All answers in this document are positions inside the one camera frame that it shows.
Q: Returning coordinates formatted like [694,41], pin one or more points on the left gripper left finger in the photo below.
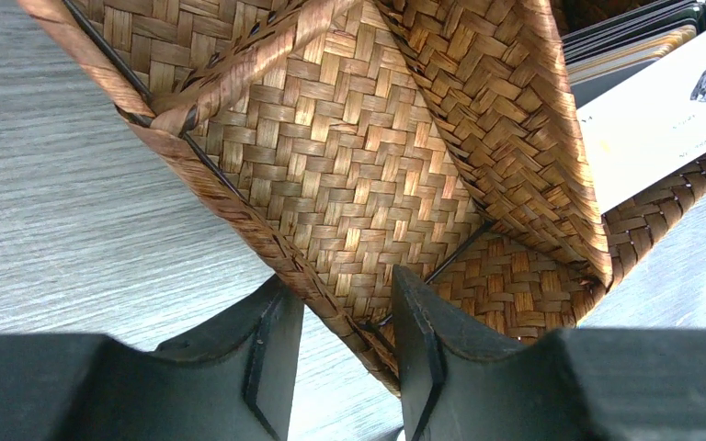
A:
[231,377]

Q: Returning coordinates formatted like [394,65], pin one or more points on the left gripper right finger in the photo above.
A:
[461,380]

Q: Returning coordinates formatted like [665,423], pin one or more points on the brown wicker basket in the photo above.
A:
[341,139]

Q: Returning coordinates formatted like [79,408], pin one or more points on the cards in basket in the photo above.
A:
[637,70]

